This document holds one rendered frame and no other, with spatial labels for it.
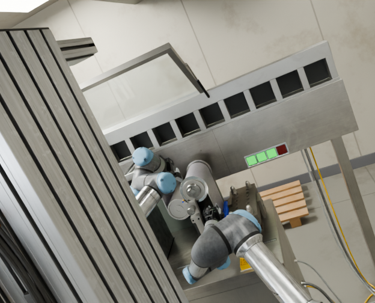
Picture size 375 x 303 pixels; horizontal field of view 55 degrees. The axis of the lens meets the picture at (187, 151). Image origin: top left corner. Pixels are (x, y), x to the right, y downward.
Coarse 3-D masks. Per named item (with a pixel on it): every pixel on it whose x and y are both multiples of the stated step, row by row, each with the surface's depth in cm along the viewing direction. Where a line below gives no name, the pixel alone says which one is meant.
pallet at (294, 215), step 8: (288, 184) 413; (296, 184) 404; (264, 192) 419; (272, 192) 410; (280, 192) 402; (288, 192) 394; (296, 192) 387; (272, 200) 395; (280, 200) 385; (288, 200) 378; (296, 200) 372; (304, 200) 364; (280, 208) 370; (288, 208) 363; (296, 208) 357; (304, 208) 350; (280, 216) 354; (288, 216) 348; (296, 216) 342; (296, 224) 345
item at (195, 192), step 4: (192, 184) 183; (196, 184) 184; (188, 188) 184; (192, 188) 183; (196, 188) 183; (200, 188) 184; (188, 192) 184; (192, 192) 184; (196, 192) 184; (200, 192) 184; (192, 196) 185; (196, 196) 184
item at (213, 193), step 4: (212, 180) 204; (212, 184) 201; (212, 188) 198; (216, 188) 208; (208, 192) 186; (212, 192) 194; (216, 192) 204; (212, 196) 191; (216, 196) 200; (220, 196) 209; (212, 200) 188; (216, 200) 197; (220, 200) 205; (220, 204) 201; (220, 208) 198
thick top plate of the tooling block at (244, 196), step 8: (240, 192) 214; (248, 192) 210; (256, 192) 209; (240, 200) 204; (248, 200) 199; (256, 200) 196; (232, 208) 199; (240, 208) 195; (256, 208) 187; (256, 216) 181
